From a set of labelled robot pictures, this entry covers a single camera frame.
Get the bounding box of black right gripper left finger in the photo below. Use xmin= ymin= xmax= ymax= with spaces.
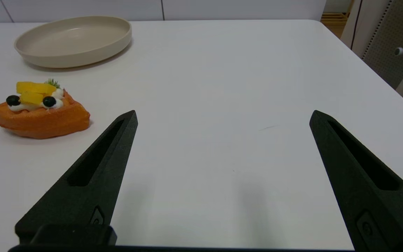
xmin=15 ymin=110 xmax=138 ymax=246

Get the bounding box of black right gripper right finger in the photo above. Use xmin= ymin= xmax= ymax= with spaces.
xmin=309 ymin=110 xmax=403 ymax=252

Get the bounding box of orange triangle bread with fruit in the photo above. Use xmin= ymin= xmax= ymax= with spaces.
xmin=0 ymin=79 xmax=91 ymax=140

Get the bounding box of beige round plate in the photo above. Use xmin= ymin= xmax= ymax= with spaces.
xmin=14 ymin=16 xmax=132 ymax=69

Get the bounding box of light wooden rack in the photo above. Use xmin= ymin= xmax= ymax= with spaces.
xmin=320 ymin=0 xmax=354 ymax=38

